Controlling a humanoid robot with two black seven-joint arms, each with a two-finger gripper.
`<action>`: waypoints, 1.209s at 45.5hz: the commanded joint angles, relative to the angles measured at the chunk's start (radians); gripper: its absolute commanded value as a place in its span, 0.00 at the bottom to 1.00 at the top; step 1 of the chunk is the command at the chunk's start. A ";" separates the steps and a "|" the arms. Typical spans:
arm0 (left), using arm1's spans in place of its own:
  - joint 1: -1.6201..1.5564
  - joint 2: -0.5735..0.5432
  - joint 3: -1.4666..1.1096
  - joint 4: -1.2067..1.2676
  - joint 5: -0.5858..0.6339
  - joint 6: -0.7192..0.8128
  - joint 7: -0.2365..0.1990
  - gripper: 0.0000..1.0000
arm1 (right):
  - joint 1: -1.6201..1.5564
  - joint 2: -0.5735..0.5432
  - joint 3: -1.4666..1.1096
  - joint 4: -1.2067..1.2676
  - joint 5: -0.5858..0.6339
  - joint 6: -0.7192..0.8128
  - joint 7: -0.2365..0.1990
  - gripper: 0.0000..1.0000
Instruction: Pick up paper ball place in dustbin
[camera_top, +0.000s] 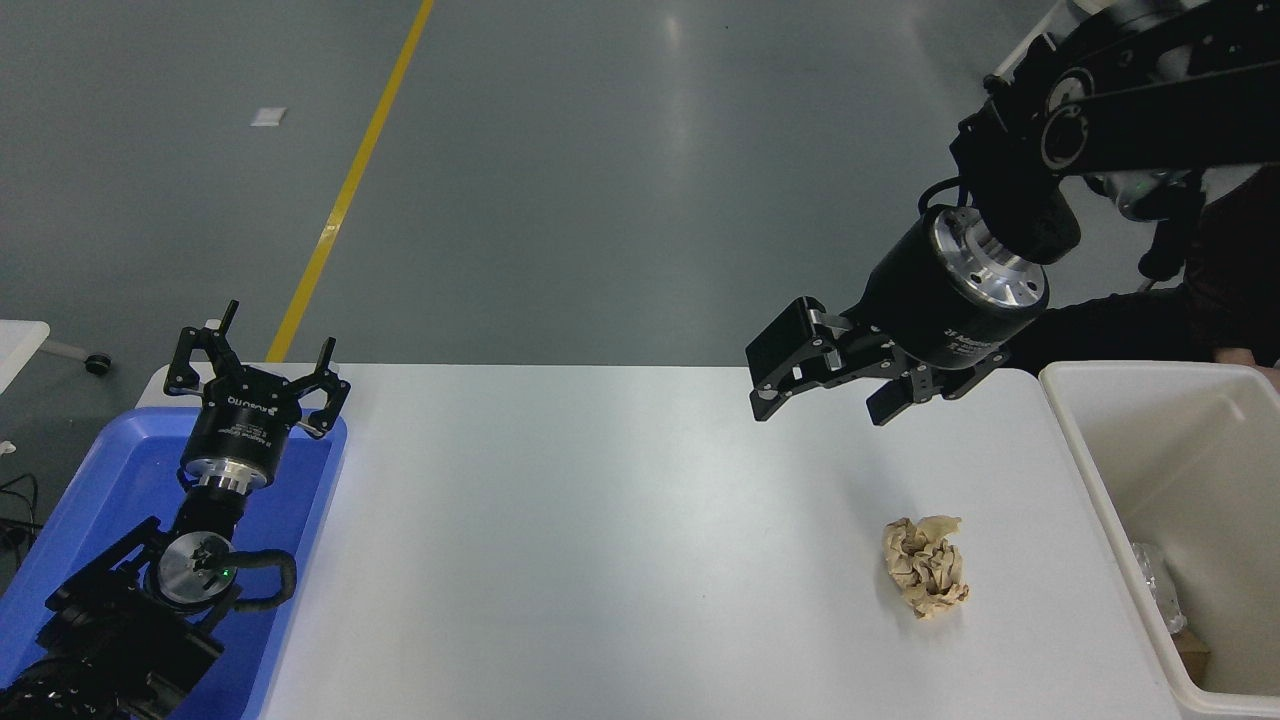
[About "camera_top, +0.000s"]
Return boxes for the brown cardboard piece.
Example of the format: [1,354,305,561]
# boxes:
[1172,630,1213,683]

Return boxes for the tan paper ball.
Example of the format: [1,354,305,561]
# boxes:
[882,515,971,621]

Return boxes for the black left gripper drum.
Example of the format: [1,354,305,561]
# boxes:
[181,368,304,469]

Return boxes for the white cart with caster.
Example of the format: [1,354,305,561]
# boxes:
[0,319,114,397]

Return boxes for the large pale plastic bin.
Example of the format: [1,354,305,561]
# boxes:
[1038,360,1280,719]

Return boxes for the black cable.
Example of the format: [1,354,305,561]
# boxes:
[0,473,41,563]

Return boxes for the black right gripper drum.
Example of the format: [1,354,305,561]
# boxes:
[848,205,1047,400]

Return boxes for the blue plastic tray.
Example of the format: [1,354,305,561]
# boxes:
[0,405,349,720]

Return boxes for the person's hand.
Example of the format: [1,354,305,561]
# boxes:
[1213,346,1280,386]

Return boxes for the crumpled clear plastic wrap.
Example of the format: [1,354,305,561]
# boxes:
[1130,540,1189,637]

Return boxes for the person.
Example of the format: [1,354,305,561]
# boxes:
[1005,165,1280,376]

